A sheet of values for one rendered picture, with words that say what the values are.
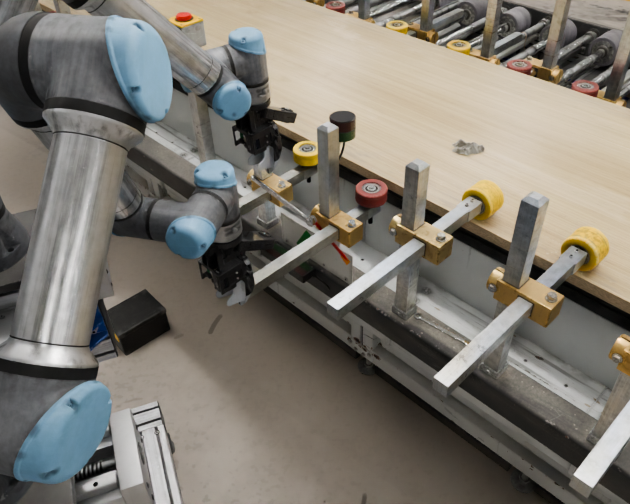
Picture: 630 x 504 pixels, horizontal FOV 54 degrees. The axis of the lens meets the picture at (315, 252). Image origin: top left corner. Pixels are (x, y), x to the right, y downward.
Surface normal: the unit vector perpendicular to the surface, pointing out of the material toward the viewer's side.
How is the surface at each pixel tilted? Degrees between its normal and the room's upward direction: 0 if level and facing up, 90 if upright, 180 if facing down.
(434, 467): 0
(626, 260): 0
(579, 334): 90
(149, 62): 85
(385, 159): 0
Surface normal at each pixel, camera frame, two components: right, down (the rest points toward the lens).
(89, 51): -0.16, -0.07
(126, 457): -0.03, -0.76
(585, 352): -0.71, 0.48
